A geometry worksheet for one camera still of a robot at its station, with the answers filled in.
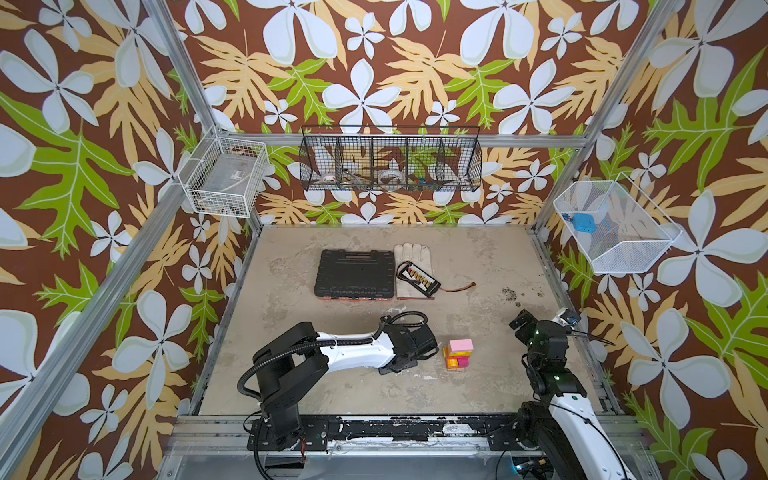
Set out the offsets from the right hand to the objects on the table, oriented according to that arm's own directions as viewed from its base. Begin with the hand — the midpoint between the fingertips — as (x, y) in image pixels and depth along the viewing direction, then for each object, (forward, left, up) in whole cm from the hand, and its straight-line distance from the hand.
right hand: (531, 317), depth 83 cm
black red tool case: (+19, +51, -6) cm, 55 cm away
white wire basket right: (+18, -24, +17) cm, 34 cm away
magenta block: (-10, +20, -7) cm, 23 cm away
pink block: (-8, +22, 0) cm, 23 cm away
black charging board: (+19, +30, -8) cm, 36 cm away
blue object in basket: (+23, -17, +15) cm, 32 cm away
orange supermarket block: (-10, +23, -7) cm, 26 cm away
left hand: (-8, +36, -10) cm, 38 cm away
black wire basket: (+48, +39, +21) cm, 65 cm away
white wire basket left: (+35, +88, +24) cm, 98 cm away
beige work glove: (+30, +28, -8) cm, 42 cm away
